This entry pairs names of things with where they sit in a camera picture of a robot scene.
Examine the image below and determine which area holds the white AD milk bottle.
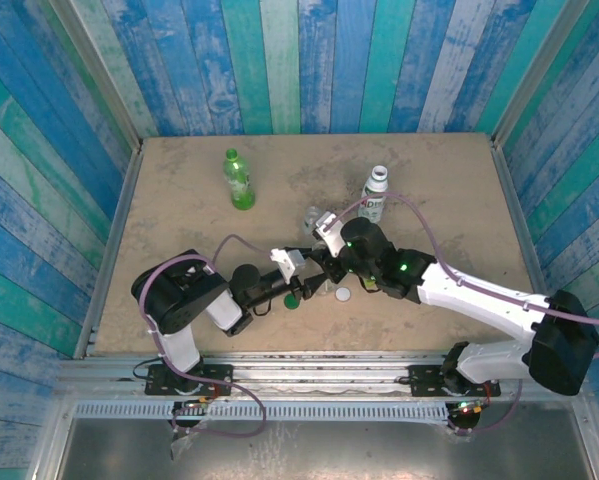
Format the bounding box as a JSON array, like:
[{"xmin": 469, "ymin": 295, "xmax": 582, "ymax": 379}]
[{"xmin": 357, "ymin": 165, "xmax": 390, "ymax": 224}]

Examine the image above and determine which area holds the green plastic bottle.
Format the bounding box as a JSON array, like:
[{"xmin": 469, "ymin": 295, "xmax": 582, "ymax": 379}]
[{"xmin": 222, "ymin": 147, "xmax": 257, "ymax": 211}]

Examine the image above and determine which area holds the steel sheet panel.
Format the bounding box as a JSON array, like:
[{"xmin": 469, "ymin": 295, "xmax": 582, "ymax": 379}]
[{"xmin": 53, "ymin": 417, "xmax": 595, "ymax": 480}]

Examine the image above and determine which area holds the aluminium front rail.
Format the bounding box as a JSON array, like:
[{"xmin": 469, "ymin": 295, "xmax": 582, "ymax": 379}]
[{"xmin": 56, "ymin": 351, "xmax": 588, "ymax": 401}]

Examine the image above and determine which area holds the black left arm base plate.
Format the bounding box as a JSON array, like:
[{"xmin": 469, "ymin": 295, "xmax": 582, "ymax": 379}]
[{"xmin": 145, "ymin": 363, "xmax": 234, "ymax": 397}]

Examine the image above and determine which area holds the grey slotted cable duct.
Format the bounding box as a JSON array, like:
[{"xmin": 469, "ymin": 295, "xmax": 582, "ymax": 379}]
[{"xmin": 72, "ymin": 401, "xmax": 451, "ymax": 422}]

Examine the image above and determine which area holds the aluminium table side rail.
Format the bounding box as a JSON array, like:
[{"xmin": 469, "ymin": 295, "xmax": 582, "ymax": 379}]
[
  {"xmin": 489, "ymin": 134, "xmax": 570, "ymax": 360},
  {"xmin": 73, "ymin": 142, "xmax": 145, "ymax": 360}
]

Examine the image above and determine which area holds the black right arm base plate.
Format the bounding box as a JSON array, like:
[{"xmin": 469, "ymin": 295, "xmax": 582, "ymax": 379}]
[{"xmin": 408, "ymin": 364, "xmax": 501, "ymax": 399}]

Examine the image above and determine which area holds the aluminium corner post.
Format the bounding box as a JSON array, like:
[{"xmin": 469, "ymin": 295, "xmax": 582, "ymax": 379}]
[
  {"xmin": 48, "ymin": 0, "xmax": 145, "ymax": 151},
  {"xmin": 491, "ymin": 0, "xmax": 593, "ymax": 146}
]

